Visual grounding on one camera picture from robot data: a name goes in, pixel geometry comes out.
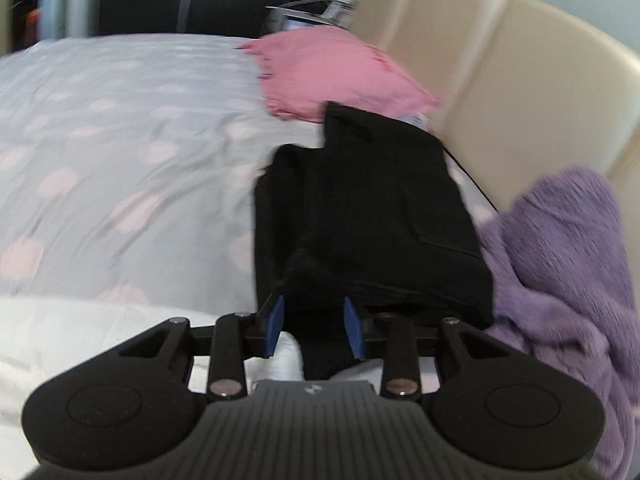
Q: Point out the black pants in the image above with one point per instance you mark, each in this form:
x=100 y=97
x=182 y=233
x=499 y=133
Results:
x=370 y=210

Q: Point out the pink pillow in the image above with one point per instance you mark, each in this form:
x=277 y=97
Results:
x=330 y=70

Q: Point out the purple fluffy blanket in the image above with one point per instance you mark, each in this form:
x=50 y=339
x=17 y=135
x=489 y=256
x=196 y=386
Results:
x=560 y=270

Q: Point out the grey pink-dotted bed cover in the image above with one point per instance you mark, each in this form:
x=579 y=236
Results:
x=125 y=135

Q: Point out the white knit sweater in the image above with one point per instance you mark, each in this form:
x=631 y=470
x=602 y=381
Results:
x=75 y=340

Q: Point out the cream padded headboard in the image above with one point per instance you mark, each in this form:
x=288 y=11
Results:
x=500 y=60

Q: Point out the white nightstand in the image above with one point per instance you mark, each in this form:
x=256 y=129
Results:
x=300 y=17

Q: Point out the white patterned pillow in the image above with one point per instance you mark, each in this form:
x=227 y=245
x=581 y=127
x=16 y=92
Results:
x=417 y=122

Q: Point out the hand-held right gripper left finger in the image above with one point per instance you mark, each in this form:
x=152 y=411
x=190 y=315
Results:
x=275 y=325

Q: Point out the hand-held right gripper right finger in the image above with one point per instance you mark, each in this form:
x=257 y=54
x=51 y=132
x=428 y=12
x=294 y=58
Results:
x=352 y=331

